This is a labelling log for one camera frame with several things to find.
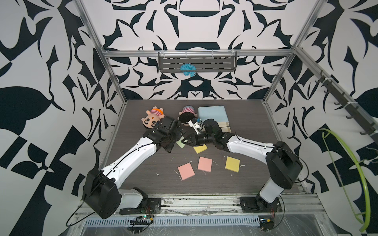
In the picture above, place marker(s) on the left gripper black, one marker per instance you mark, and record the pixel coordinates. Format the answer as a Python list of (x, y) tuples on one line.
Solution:
[(179, 134)]

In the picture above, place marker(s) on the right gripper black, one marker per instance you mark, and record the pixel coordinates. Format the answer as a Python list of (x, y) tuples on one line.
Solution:
[(194, 140)]

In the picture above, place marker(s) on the green sticky note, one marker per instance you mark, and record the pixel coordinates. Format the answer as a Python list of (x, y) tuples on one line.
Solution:
[(180, 143)]

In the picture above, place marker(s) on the light blue drawer box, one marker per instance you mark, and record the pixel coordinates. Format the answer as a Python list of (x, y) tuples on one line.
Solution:
[(217, 113)]

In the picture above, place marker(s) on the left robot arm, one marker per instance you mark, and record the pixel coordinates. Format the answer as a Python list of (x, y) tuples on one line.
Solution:
[(101, 190)]

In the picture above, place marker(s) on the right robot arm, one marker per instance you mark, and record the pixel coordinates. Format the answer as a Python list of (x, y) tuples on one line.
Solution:
[(283, 164)]

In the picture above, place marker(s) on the yellow sticky note upper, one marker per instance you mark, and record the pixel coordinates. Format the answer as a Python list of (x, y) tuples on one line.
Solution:
[(199, 149)]

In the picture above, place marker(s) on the yellow sticky note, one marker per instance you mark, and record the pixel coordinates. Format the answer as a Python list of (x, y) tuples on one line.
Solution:
[(232, 164), (199, 149)]

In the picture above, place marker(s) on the pink sticky note right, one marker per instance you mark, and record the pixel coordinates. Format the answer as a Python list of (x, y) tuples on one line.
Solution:
[(205, 164)]

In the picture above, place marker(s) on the pink sticky note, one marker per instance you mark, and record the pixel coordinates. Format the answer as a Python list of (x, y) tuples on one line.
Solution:
[(186, 171), (205, 164)]

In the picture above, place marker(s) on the pink sticky note left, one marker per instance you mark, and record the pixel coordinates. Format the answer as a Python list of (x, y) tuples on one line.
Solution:
[(186, 171)]

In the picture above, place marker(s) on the yellow sticky note right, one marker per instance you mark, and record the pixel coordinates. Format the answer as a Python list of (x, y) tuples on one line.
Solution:
[(232, 164)]

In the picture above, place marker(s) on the plush doll face up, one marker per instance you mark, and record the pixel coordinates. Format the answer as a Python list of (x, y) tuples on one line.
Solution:
[(154, 116)]

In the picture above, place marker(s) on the plush doll black hair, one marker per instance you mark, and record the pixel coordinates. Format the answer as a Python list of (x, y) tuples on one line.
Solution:
[(187, 114)]

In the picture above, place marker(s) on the teal yarn ball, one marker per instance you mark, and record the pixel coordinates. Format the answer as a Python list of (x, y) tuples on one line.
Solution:
[(188, 70)]

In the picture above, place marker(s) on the left electronics board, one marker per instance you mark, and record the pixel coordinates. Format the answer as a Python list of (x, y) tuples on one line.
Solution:
[(141, 220)]

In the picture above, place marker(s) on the electronics board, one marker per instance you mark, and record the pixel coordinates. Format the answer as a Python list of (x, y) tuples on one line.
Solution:
[(266, 224), (141, 220)]

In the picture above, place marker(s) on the right electronics board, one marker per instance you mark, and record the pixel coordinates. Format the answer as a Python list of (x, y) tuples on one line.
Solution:
[(266, 224)]

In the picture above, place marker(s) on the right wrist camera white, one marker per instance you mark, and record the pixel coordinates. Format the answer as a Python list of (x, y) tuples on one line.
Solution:
[(196, 125)]

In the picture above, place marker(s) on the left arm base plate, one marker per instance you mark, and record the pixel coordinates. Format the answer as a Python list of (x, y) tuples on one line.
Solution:
[(147, 205)]

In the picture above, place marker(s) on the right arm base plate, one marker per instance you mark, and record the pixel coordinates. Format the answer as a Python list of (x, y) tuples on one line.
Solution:
[(257, 204)]

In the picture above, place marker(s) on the white cable duct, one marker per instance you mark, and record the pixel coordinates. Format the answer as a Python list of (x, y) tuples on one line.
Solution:
[(179, 221)]

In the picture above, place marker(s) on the black hook rail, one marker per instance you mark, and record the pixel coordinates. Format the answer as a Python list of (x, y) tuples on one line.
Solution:
[(354, 109)]

